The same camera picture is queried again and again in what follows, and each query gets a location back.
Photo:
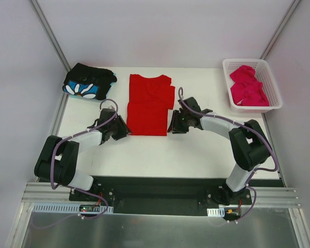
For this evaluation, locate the white cable duct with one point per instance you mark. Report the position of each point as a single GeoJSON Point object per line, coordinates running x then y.
{"type": "Point", "coordinates": [216, 212]}
{"type": "Point", "coordinates": [71, 208]}

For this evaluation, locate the aluminium front frame rail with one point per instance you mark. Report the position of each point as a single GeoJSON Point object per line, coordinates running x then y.
{"type": "Point", "coordinates": [41, 192]}

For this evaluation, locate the aluminium corner post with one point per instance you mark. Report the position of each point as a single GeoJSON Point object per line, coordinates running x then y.
{"type": "Point", "coordinates": [49, 33]}
{"type": "Point", "coordinates": [287, 17]}

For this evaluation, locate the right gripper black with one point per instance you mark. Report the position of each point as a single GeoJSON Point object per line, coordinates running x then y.
{"type": "Point", "coordinates": [177, 121]}

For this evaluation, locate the left white cable duct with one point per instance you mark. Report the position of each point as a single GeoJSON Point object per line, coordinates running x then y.
{"type": "Point", "coordinates": [71, 208]}

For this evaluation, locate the black flower t shirt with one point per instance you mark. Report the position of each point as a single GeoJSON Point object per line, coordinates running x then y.
{"type": "Point", "coordinates": [81, 69]}

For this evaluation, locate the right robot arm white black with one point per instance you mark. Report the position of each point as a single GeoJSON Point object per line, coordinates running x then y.
{"type": "Point", "coordinates": [249, 145]}

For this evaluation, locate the crumpled magenta t shirt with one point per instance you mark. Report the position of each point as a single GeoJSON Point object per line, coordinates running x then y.
{"type": "Point", "coordinates": [247, 89]}

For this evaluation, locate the right aluminium corner post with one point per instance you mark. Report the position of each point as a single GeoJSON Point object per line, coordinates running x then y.
{"type": "Point", "coordinates": [287, 17]}

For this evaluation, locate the white plastic basket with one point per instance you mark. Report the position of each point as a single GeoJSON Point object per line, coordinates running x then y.
{"type": "Point", "coordinates": [263, 74]}

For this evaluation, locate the red t shirt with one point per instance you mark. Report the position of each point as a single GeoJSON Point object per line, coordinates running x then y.
{"type": "Point", "coordinates": [150, 99]}

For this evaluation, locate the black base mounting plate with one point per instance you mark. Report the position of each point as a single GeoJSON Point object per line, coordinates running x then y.
{"type": "Point", "coordinates": [152, 196]}

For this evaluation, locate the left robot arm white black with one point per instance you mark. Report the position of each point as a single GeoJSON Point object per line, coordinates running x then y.
{"type": "Point", "coordinates": [57, 161]}

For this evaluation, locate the left aluminium corner post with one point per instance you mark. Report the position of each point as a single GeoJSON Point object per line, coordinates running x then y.
{"type": "Point", "coordinates": [49, 33]}

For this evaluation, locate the right white cable duct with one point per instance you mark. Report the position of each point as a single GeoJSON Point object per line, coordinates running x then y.
{"type": "Point", "coordinates": [216, 212]}

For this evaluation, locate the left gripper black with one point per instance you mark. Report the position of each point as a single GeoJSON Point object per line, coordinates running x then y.
{"type": "Point", "coordinates": [118, 126]}

